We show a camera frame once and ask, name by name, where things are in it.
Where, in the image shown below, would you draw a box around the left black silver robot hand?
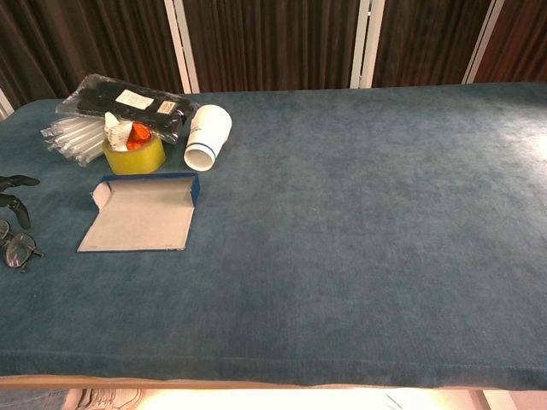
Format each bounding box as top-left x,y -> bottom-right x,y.
0,174 -> 42,231

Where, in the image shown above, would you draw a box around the black eyeglasses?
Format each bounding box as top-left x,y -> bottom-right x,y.
0,219 -> 45,273

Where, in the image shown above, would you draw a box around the blue rectangular box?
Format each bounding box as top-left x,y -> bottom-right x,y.
76,172 -> 201,254

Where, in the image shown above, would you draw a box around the bag of clear tubes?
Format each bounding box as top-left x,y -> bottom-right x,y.
39,115 -> 108,168

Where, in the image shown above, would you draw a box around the crumpled white orange wrapper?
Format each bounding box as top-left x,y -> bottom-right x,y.
103,111 -> 153,153

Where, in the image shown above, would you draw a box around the bag of black gloves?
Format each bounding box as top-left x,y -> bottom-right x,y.
55,73 -> 200,146

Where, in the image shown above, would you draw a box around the yellow tape roll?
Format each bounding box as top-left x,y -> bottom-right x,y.
101,135 -> 168,175

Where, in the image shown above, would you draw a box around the brown pleated screen panel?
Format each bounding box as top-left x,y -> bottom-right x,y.
476,0 -> 547,85
373,0 -> 495,89
181,0 -> 362,93
0,0 -> 189,110

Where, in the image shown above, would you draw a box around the white paper cup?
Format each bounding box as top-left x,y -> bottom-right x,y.
183,103 -> 233,173

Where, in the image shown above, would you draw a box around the blue denim fabric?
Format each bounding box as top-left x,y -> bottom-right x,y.
0,388 -> 65,410

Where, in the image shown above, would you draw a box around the blue table cloth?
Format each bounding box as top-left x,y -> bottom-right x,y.
0,82 -> 547,390

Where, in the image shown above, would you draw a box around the white screen frame post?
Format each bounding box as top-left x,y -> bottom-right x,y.
462,0 -> 508,85
164,0 -> 201,94
0,87 -> 16,120
350,0 -> 385,90

